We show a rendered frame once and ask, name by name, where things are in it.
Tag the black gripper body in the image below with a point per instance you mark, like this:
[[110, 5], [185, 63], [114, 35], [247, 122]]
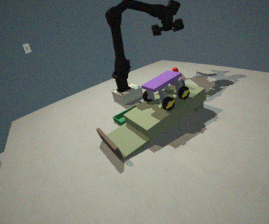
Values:
[[178, 23]]

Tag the olive green ramp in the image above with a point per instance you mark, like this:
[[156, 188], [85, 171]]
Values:
[[149, 120]]

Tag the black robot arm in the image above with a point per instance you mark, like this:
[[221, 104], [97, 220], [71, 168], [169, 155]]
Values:
[[113, 17]]

